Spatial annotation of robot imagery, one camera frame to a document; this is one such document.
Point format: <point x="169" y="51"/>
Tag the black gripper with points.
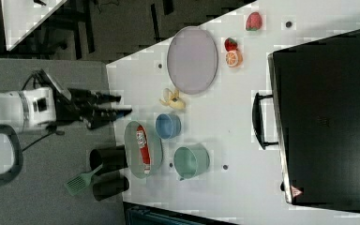
<point x="82" y="108"/>

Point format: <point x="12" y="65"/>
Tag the red plush ketchup bottle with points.
<point x="143" y="146"/>

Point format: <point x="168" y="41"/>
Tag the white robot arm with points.
<point x="48" y="108"/>

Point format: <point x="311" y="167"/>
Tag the green oval strainer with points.
<point x="135" y="159"/>

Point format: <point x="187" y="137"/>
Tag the black cylinder holder upper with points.
<point x="110" y="158"/>

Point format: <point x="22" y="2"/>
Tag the black cylinder holder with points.
<point x="110" y="158"/>
<point x="109" y="188"/>

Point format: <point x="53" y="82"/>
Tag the blue bowl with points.
<point x="168" y="125"/>

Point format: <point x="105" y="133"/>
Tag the plush peeled banana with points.
<point x="172" y="99"/>

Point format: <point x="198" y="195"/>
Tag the black cylinder holder lower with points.
<point x="109" y="188"/>

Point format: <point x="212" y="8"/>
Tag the green slotted spatula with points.
<point x="80" y="182"/>

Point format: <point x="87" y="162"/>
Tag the large grey round plate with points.
<point x="192" y="60"/>

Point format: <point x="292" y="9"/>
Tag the green cup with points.
<point x="191" y="161"/>

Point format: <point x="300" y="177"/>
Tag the dark teal crate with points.
<point x="137" y="215"/>

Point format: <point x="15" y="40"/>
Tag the white side table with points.
<point x="22" y="17"/>

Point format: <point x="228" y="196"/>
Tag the plush orange slice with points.
<point x="233" y="59"/>

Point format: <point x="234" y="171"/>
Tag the small plush strawberry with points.
<point x="230" y="44"/>

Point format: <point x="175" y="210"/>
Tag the large plush strawberry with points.
<point x="254" y="21"/>

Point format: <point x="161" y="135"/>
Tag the black toaster oven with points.
<point x="316" y="97"/>

